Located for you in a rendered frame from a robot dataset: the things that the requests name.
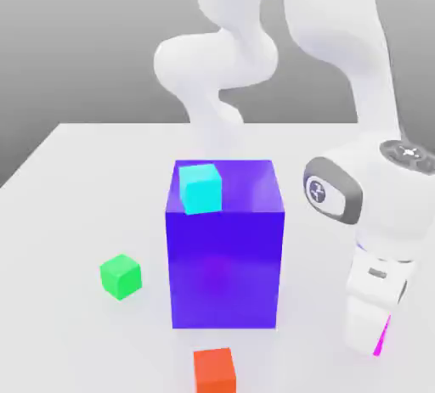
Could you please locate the large blue box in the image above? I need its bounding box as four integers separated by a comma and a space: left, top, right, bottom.
165, 159, 285, 330

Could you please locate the small orange cube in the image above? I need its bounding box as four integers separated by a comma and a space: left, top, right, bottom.
193, 347, 237, 393

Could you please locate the small green cube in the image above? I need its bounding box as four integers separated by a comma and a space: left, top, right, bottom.
99, 253, 143, 301

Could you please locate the small cyan cube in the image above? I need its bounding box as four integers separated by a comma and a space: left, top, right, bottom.
178, 162, 223, 216

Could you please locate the small magenta cube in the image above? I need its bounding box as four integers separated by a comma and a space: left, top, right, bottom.
372, 314, 392, 357

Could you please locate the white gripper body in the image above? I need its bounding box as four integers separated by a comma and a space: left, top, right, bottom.
342, 292, 392, 356

